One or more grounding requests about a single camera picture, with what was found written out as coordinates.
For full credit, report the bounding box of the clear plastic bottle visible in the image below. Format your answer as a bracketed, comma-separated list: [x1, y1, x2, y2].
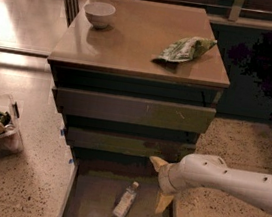
[112, 181, 139, 217]

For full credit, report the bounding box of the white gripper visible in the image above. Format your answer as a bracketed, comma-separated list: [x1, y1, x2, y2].
[149, 156, 181, 214]

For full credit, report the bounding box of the white ceramic bowl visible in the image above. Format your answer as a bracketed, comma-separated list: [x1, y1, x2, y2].
[83, 2, 116, 29]

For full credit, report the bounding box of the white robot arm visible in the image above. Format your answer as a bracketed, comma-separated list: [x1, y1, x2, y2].
[149, 153, 272, 215]

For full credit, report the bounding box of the middle drawer front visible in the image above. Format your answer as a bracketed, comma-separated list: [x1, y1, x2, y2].
[65, 127, 196, 161]

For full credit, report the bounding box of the upper drawer front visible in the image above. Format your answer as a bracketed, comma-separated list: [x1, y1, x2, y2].
[53, 87, 216, 134]

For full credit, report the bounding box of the green chip bag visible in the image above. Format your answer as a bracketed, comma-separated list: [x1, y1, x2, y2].
[153, 36, 217, 63]

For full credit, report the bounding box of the open bottom drawer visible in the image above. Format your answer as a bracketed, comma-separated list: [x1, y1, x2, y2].
[58, 160, 174, 217]

